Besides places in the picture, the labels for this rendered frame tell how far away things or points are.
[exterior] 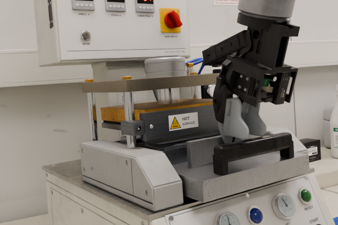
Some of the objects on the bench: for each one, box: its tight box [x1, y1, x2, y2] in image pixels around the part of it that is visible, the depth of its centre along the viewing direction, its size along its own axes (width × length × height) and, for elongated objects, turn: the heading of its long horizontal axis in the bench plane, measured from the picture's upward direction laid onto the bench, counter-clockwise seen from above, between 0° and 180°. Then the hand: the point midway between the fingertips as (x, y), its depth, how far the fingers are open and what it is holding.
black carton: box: [299, 138, 321, 163], centre depth 140 cm, size 6×9×7 cm
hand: (228, 139), depth 66 cm, fingers closed, pressing on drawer
